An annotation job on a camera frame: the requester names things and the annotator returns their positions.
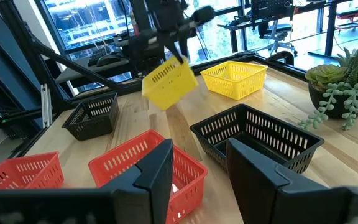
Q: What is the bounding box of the grey desk top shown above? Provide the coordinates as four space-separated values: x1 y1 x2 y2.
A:
54 57 133 90

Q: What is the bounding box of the black office chair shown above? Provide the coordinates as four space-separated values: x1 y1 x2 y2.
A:
257 19 298 57

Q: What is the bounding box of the succulent plant in black pot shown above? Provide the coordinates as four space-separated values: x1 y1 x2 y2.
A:
297 39 358 131

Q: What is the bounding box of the silver aluminium bracket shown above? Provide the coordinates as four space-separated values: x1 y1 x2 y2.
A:
40 83 54 129

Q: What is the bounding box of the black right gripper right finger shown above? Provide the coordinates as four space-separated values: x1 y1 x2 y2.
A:
227 138 358 224

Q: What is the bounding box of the black standing desk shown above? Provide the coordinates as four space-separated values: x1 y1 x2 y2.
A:
218 0 347 58

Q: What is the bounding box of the black keyboard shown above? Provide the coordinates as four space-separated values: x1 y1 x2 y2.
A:
87 45 113 67

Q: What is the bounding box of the yellow slotted plastic basket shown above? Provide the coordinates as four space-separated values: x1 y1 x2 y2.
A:
141 55 199 111
200 60 269 101

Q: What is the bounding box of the black rig frame strut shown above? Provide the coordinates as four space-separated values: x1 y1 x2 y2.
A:
0 0 142 110

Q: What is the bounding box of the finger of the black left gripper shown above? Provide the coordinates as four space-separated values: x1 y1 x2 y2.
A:
178 35 190 58
163 39 185 65

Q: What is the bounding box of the black pegboard panel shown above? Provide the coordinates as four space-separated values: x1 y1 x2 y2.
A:
250 0 295 22

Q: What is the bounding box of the red slotted plastic basket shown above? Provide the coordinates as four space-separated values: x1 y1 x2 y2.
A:
88 129 209 224
0 151 65 192

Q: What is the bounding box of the black computer mouse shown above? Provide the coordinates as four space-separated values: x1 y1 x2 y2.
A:
96 53 124 68

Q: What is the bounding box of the black slotted plastic basket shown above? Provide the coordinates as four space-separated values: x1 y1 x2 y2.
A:
62 92 120 141
190 103 325 175

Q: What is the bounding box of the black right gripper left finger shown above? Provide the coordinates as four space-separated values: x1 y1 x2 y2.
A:
0 139 174 224

